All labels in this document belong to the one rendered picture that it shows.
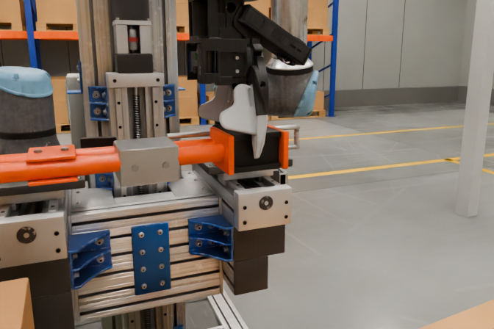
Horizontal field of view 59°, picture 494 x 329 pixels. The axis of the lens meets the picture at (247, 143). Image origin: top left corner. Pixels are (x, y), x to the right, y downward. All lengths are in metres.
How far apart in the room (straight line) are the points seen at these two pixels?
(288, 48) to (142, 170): 0.24
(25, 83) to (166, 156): 0.55
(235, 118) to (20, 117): 0.60
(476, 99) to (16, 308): 3.45
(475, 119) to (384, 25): 7.82
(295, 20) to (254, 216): 0.46
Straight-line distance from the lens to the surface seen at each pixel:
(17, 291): 0.78
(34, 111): 1.02
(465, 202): 3.92
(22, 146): 1.03
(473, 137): 3.79
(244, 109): 0.53
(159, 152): 0.52
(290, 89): 1.05
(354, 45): 10.88
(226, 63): 0.54
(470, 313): 1.53
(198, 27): 0.56
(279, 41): 0.57
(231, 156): 0.54
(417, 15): 12.02
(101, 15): 1.20
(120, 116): 1.12
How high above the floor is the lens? 1.31
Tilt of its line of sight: 12 degrees down
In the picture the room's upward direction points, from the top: straight up
